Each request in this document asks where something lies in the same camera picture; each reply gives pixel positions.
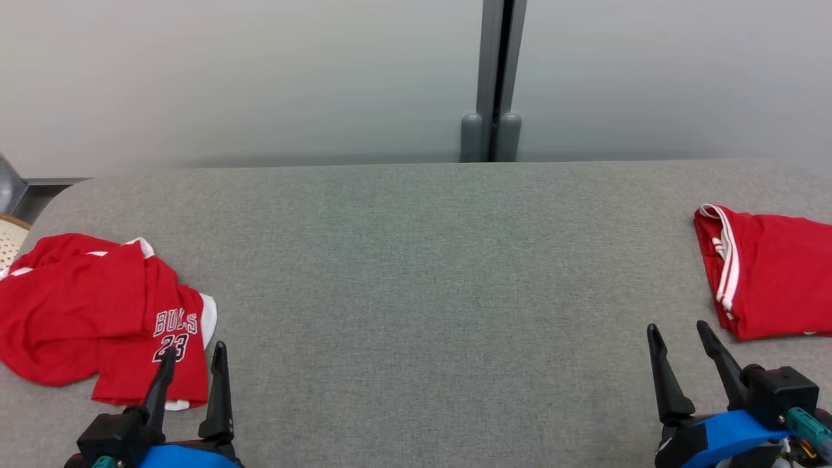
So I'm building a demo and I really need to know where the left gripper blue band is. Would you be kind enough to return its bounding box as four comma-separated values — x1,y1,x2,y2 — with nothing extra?
136,341,245,468

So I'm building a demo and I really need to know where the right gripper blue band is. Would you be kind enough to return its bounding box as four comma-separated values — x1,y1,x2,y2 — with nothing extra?
646,320,791,468

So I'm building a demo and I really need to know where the black right cable teal plug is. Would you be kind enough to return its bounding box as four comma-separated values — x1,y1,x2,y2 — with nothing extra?
777,406,832,466

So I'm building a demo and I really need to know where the dark grey floor rail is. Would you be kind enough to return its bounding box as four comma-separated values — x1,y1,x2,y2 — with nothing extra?
13,177,90,222

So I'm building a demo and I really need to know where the red jersey white striped trim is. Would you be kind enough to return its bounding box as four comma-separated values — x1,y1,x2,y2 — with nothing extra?
693,203,832,341

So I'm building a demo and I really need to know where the red Bulls 23 jersey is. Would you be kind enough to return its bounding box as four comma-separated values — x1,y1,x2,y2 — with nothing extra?
0,233,218,411

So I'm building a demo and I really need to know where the grey cylinder post foot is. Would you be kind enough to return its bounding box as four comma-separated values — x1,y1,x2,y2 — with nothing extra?
460,112,486,163
497,111,523,163

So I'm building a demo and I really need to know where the grey slanted panel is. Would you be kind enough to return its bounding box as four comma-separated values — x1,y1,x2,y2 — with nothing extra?
0,155,27,215

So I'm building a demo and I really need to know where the grey window frame post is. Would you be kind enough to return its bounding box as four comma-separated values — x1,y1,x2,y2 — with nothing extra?
476,0,527,162

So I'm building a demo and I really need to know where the beige woven wicker seat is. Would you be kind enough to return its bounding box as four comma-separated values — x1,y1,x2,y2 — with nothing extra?
0,216,32,270

